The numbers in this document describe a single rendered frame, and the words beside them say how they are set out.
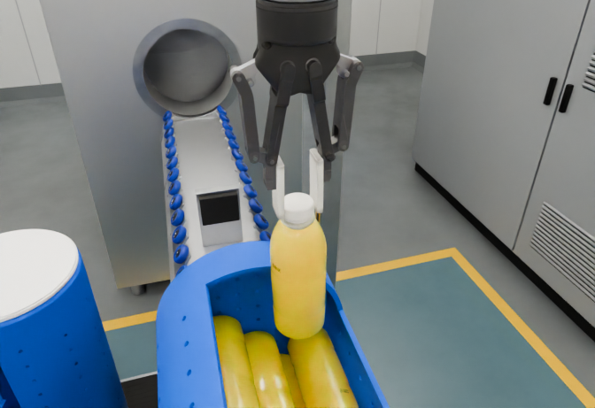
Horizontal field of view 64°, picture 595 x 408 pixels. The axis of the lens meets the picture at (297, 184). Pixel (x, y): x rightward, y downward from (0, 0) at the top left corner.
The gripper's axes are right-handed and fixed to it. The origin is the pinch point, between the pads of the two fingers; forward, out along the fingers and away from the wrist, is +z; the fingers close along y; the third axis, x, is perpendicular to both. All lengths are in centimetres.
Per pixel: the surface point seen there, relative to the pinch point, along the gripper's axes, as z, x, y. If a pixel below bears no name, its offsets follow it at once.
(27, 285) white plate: 35, -34, 44
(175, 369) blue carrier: 20.5, 4.6, 16.5
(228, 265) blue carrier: 15.5, -6.6, 8.0
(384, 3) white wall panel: 70, -442, -218
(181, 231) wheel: 41, -51, 15
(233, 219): 38, -49, 3
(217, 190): 31, -50, 5
